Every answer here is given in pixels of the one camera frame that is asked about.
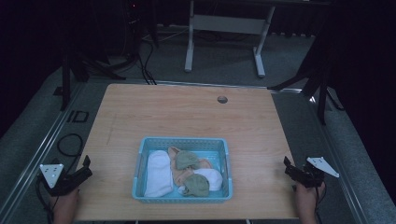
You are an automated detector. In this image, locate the black tripod stand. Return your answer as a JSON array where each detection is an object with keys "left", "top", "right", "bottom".
[{"left": 267, "top": 18, "right": 347, "bottom": 126}]

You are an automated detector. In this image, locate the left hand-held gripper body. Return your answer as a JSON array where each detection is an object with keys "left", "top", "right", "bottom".
[{"left": 38, "top": 163, "right": 86, "bottom": 198}]

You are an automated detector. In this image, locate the white desk frame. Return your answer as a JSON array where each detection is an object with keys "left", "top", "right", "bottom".
[{"left": 184, "top": 0, "right": 276, "bottom": 78}]

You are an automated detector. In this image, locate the green sock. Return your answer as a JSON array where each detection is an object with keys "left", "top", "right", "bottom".
[
  {"left": 182, "top": 173, "right": 210, "bottom": 198},
  {"left": 175, "top": 150, "right": 201, "bottom": 171}
]

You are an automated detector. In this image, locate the blue plastic basket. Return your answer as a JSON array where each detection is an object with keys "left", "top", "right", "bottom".
[{"left": 131, "top": 136, "right": 233, "bottom": 204}]

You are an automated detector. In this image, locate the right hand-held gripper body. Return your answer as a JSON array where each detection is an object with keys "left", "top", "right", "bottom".
[{"left": 292, "top": 156, "right": 341, "bottom": 189}]

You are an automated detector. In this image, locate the person's right hand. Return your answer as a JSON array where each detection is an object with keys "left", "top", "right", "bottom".
[{"left": 292, "top": 180, "right": 327, "bottom": 217}]

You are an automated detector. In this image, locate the short white sock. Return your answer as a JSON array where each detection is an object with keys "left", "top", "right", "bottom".
[{"left": 177, "top": 168, "right": 224, "bottom": 192}]

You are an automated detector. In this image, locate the peach sock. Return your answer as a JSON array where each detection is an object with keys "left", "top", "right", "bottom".
[{"left": 167, "top": 146, "right": 213, "bottom": 189}]

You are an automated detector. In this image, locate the person's left hand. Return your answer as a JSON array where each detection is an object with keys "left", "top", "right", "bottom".
[{"left": 50, "top": 187, "right": 80, "bottom": 218}]

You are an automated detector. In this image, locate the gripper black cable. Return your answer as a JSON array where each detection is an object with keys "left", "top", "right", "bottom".
[
  {"left": 35, "top": 175, "right": 55, "bottom": 224},
  {"left": 313, "top": 186, "right": 327, "bottom": 224}
]

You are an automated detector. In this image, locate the black floor cable loop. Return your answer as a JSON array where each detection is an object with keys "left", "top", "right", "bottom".
[{"left": 56, "top": 133, "right": 84, "bottom": 158}]

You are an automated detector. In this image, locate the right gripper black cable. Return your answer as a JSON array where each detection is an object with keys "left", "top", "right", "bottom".
[{"left": 313, "top": 186, "right": 327, "bottom": 224}]

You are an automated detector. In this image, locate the black cable bundle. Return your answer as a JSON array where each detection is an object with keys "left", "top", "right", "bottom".
[{"left": 136, "top": 40, "right": 158, "bottom": 86}]

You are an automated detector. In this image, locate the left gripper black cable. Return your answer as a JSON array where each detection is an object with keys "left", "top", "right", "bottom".
[{"left": 35, "top": 175, "right": 55, "bottom": 224}]

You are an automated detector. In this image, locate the long white sock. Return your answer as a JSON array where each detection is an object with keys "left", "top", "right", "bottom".
[{"left": 144, "top": 149, "right": 175, "bottom": 198}]

